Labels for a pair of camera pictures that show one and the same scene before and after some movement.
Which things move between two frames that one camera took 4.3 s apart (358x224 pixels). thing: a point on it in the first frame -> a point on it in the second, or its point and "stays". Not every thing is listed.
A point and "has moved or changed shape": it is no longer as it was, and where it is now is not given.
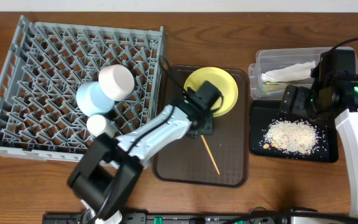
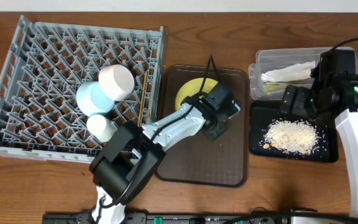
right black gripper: (297, 106) stays
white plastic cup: (97, 124) stays
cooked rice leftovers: (296, 136) stays
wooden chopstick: (211, 154) -> (148, 115)
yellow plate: (221, 81) has moved or changed shape
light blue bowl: (92, 101) stays
